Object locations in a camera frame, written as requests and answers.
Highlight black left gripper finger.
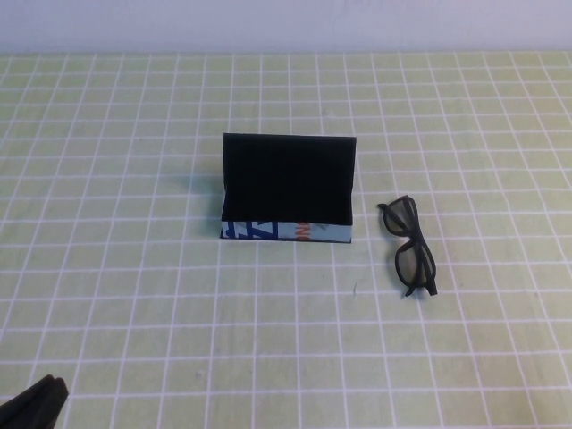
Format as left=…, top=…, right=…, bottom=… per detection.
left=17, top=377, right=71, bottom=429
left=0, top=375, right=55, bottom=429

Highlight black printed glasses case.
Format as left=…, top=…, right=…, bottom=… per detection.
left=219, top=131, right=358, bottom=246

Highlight black framed glasses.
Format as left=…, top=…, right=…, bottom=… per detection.
left=376, top=194, right=440, bottom=299

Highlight green white-grid tablecloth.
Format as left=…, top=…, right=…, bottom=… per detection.
left=0, top=51, right=572, bottom=429

